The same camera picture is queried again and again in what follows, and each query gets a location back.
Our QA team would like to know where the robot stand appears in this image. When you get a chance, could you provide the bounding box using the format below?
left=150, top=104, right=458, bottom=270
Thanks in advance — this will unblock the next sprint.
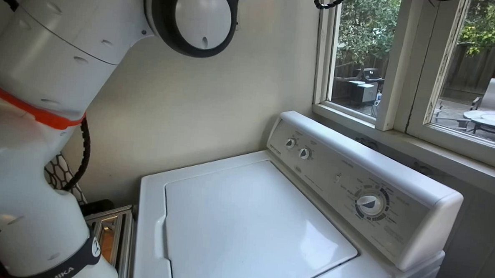
left=81, top=203, right=136, bottom=278

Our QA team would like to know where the large washing machine dial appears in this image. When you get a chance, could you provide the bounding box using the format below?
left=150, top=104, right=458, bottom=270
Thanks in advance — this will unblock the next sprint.
left=354, top=186, right=391, bottom=222

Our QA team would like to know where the round patio table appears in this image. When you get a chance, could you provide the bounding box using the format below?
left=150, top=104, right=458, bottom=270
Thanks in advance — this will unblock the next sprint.
left=462, top=109, right=495, bottom=140

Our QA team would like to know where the outdoor grill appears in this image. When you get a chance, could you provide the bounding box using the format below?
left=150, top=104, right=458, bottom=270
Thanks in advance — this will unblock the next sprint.
left=344, top=67, right=386, bottom=109

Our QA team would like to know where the white washing machine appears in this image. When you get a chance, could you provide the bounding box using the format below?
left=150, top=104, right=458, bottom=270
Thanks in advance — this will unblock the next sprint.
left=132, top=104, right=468, bottom=278

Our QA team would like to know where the window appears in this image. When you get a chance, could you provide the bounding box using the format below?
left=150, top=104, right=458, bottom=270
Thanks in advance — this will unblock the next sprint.
left=310, top=0, right=495, bottom=173

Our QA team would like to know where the washing machine lid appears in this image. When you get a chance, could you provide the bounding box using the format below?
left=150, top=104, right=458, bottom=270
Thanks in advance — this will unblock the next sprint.
left=160, top=155, right=363, bottom=278

